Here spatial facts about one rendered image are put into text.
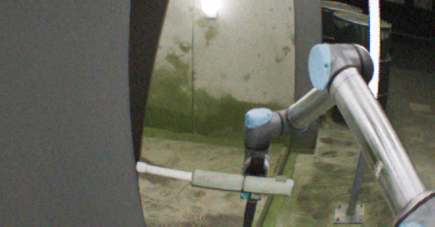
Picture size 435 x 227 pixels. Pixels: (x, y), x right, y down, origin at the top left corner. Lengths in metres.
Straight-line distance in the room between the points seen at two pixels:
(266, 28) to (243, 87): 0.42
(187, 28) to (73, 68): 2.95
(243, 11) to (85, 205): 2.84
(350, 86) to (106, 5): 0.96
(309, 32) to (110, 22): 2.78
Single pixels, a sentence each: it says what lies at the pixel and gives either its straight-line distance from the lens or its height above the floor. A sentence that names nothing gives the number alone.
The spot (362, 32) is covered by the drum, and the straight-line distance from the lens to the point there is 3.46.
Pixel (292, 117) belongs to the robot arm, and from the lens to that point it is 1.69.
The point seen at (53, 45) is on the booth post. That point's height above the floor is 1.37.
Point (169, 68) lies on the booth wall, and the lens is 3.25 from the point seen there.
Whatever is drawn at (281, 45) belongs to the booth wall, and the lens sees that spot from 3.02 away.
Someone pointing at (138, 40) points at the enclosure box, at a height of 1.08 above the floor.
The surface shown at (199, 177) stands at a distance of 1.46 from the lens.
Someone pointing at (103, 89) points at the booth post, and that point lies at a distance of 0.22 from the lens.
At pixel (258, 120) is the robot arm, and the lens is 1.68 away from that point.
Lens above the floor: 1.41
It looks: 20 degrees down
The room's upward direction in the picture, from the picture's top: straight up
